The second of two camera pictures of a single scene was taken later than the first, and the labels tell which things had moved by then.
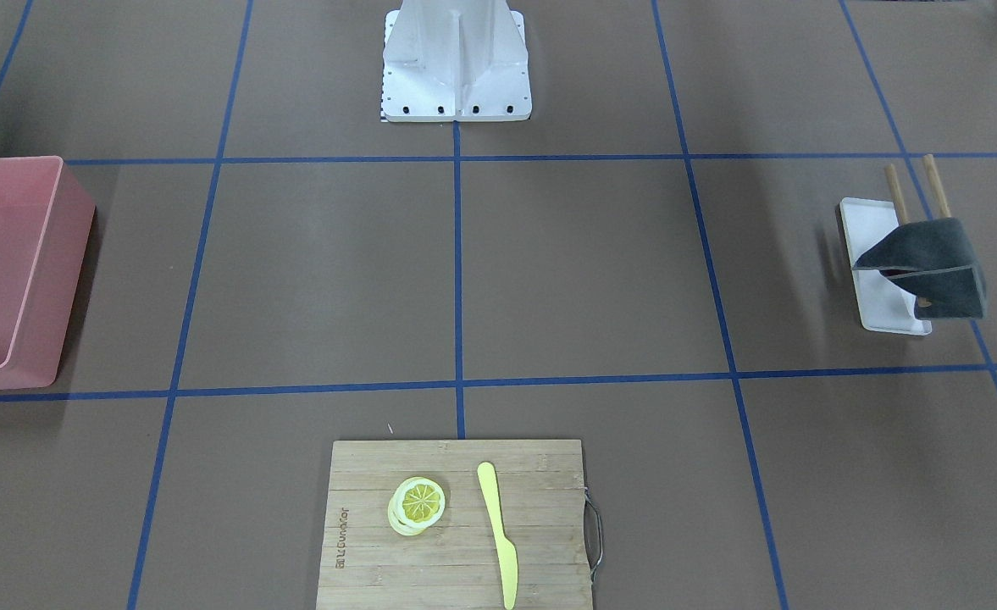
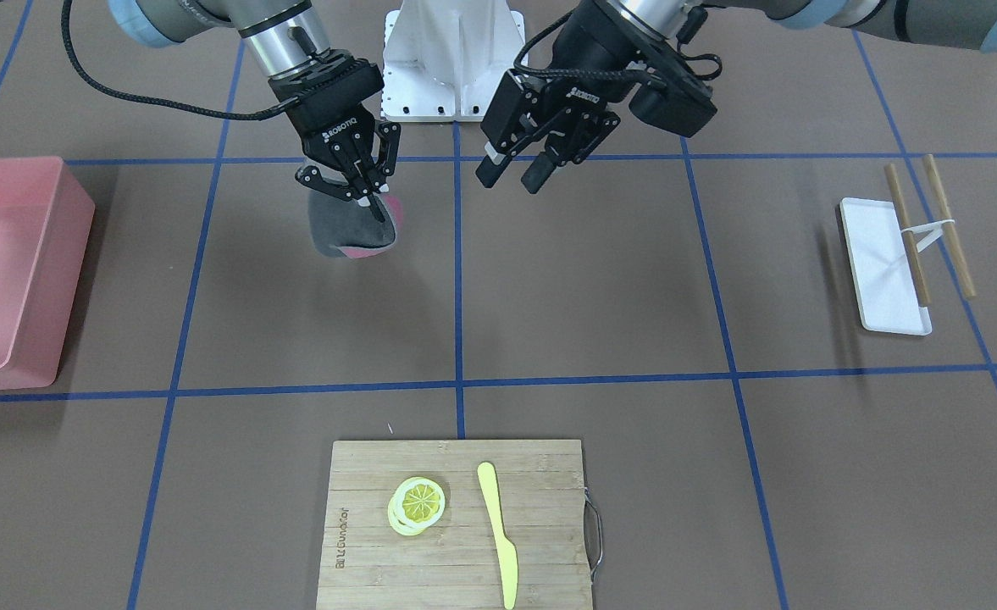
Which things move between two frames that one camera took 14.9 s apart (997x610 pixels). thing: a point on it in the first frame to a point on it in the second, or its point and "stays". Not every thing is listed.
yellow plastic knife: x=486 y=476 stays
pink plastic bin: x=23 y=225 stays
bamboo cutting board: x=463 y=524 stays
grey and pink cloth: x=933 y=261 to x=341 y=227
